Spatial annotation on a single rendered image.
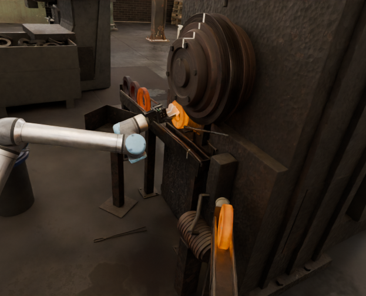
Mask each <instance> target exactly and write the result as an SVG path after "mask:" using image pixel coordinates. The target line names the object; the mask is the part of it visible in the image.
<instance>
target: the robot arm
mask: <svg viewBox="0 0 366 296"><path fill-rule="evenodd" d="M178 114H179V110H178V109H177V108H176V107H175V106H174V105H173V104H172V103H171V104H169V107H168V108H167V109H166V108H163V105H162V104H160V103H158V104H156V105H154V106H152V110H150V111H147V112H145V111H143V115H142V114H140V115H137V116H135V117H132V118H130V119H127V120H124V121H122V122H120V123H117V124H115V125H114V126H113V130H114V133H105V132H96V131H91V130H82V129H73V128H67V127H58V126H49V125H40V124H34V123H26V122H25V121H24V120H23V119H21V118H15V117H6V118H2V119H0V194H1V192H2V190H3V188H4V185H5V183H6V181H7V179H8V177H9V175H10V173H11V171H12V168H13V166H14V164H15V162H16V160H17V158H18V157H19V155H20V153H21V151H22V150H24V149H25V148H26V147H27V146H28V144H29V143H35V144H45V145H51V146H61V147H71V148H77V149H87V150H97V151H103V152H114V153H120V154H126V155H127V156H128V158H129V161H130V162H131V163H135V162H138V161H139V160H142V159H144V158H146V157H147V154H146V152H145V149H146V141H145V139H144V138H143V137H142V136H141V135H139V133H141V132H144V131H147V130H148V127H150V125H151V126H152V127H153V128H155V129H156V130H157V132H158V133H159V134H160V135H162V136H163V135H164V134H165V133H166V132H165V130H164V129H163V128H162V127H160V126H159V125H158V124H160V123H165V122H169V121H171V120H173V119H174V118H175V117H176V116H177V115H178ZM154 121H155V122H156V123H155V122H154Z"/></svg>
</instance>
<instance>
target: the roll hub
mask: <svg viewBox="0 0 366 296"><path fill-rule="evenodd" d="M183 39H184V42H187V45H188V47H187V49H185V48H184V47H183V48H182V45H183ZM172 45H173V46H174V50H173V51H171V50H169V54H168V58H167V71H169V74H170V75H169V76H168V77H167V80H168V84H169V88H170V91H171V94H172V96H174V95H176V96H177V99H176V102H177V103H178V104H179V105H181V106H190V105H196V104H198V103H199V102H200V101H201V99H202V98H203V96H204V93H205V91H206V87H207V78H208V69H207V60H206V56H205V54H204V50H203V48H202V47H201V45H200V44H199V43H198V41H196V40H195V39H185V38H178V39H176V40H175V41H174V42H173V44H172ZM193 69H195V70H196V71H197V74H196V76H193V74H192V71H193ZM187 96H189V97H190V102H187V101H186V97H187Z"/></svg>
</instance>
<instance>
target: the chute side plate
mask: <svg viewBox="0 0 366 296"><path fill-rule="evenodd" d="M119 92H120V101H121V99H122V100H123V104H124V105H125V106H126V107H127V108H128V109H129V110H130V111H131V112H133V113H137V114H139V115H140V114H142V115H143V110H142V109H140V108H139V107H138V106H137V105H136V104H134V103H133V102H132V101H131V100H130V99H129V98H128V97H126V96H125V95H124V94H123V93H122V92H121V91H119ZM149 129H150V130H151V131H152V132H153V133H154V134H155V135H156V136H157V137H158V138H159V139H160V140H161V141H162V142H163V143H164V144H165V145H166V146H167V147H169V148H170V149H171V150H172V151H173V152H174V153H175V154H176V155H177V156H178V157H179V158H180V159H181V160H182V161H183V162H184V164H185V165H186V166H187V167H188V168H189V169H190V165H192V167H193V168H194V169H195V170H196V177H198V174H199V166H200V163H199V162H198V161H197V160H196V159H195V158H194V157H193V156H192V155H191V154H190V152H189V151H188V150H187V149H186V148H185V147H184V146H183V145H182V144H181V143H179V142H178V141H177V140H176V139H175V138H174V137H173V136H172V135H170V134H169V133H168V132H167V131H165V132H166V133H165V134H164V135H163V136H162V135H160V134H159V133H158V132H157V130H156V129H155V128H153V127H152V126H151V125H150V127H149ZM187 152H188V153H187ZM186 157H187V158H186Z"/></svg>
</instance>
